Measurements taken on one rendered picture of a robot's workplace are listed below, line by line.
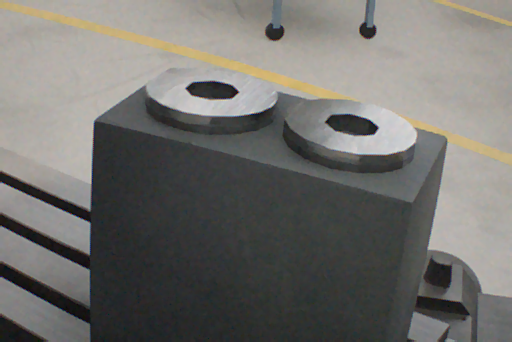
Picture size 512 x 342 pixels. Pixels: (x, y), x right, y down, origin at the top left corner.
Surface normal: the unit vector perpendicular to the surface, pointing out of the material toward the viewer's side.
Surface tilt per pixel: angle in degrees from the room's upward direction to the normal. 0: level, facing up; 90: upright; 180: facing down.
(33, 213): 0
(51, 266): 0
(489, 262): 0
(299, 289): 90
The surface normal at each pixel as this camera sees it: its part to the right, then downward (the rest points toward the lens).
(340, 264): -0.39, 0.40
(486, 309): 0.08, -0.88
